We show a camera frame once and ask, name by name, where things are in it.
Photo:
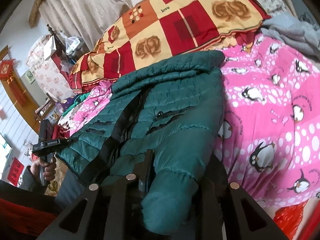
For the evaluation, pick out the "red plastic bag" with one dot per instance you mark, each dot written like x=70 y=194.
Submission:
x=291 y=219

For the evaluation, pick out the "dark green puffer jacket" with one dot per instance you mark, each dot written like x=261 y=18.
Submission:
x=173 y=108

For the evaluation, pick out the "grey folded garment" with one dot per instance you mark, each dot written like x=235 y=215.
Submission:
x=300 y=35

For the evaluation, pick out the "red cream rose blanket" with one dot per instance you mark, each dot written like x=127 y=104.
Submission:
x=154 y=30

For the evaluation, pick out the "floral covered furniture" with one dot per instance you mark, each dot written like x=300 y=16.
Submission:
x=46 y=72

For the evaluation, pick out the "green purple clothes pile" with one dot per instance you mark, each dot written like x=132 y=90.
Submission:
x=69 y=103

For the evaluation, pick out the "red chinese knot decoration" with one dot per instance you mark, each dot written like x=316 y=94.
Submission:
x=7 y=74

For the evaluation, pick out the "pink penguin quilt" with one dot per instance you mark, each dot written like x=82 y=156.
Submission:
x=269 y=139

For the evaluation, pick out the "operator left hand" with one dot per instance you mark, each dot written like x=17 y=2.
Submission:
x=47 y=169

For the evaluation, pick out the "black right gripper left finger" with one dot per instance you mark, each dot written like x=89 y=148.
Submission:
x=104 y=212

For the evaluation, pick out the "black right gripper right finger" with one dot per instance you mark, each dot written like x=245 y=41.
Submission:
x=227 y=211

